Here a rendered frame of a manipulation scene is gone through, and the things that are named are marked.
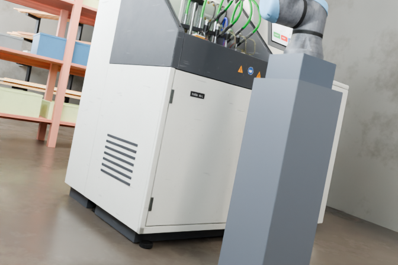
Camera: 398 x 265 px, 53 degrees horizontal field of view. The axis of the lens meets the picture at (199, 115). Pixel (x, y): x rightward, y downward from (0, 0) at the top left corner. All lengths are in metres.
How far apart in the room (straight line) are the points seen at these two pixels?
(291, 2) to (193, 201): 0.98
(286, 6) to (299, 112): 0.38
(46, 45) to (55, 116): 0.71
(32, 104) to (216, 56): 2.67
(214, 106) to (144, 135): 0.36
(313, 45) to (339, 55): 2.59
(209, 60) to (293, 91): 0.54
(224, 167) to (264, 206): 0.56
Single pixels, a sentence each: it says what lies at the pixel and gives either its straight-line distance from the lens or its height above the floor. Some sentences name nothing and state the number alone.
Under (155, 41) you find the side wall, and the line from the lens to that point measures 1.83.
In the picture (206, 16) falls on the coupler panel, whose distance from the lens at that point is 2.51.
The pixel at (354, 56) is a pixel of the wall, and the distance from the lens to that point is 4.01.
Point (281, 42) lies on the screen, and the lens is 2.58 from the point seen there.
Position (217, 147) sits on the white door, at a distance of 1.90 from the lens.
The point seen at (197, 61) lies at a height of 0.84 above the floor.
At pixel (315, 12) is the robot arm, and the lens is 1.56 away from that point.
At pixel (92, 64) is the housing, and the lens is 2.37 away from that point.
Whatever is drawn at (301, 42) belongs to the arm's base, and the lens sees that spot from 1.53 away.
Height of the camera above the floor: 0.62
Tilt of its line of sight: level
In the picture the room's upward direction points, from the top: 11 degrees clockwise
